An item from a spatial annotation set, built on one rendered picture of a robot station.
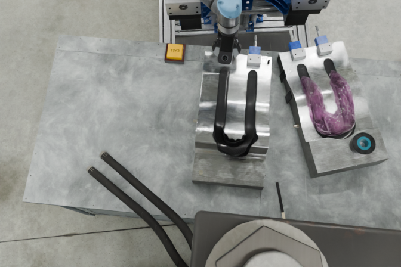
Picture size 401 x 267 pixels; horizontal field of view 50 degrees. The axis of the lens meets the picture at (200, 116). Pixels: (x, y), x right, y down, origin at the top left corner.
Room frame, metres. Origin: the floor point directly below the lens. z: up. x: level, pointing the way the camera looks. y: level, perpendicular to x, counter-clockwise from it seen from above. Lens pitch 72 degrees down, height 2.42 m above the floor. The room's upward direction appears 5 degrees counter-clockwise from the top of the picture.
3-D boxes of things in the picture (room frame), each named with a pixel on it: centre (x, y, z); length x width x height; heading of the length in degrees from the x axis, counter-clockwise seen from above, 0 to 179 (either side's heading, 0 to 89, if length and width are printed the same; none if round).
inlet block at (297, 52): (0.77, -0.40, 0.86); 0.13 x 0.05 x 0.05; 7
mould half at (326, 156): (0.51, -0.49, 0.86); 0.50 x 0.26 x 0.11; 7
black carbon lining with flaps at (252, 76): (0.50, -0.14, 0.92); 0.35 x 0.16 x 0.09; 170
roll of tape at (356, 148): (0.33, -0.56, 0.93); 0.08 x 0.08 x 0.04
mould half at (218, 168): (0.49, -0.12, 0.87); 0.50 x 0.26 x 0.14; 170
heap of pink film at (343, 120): (0.51, -0.48, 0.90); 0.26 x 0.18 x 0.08; 7
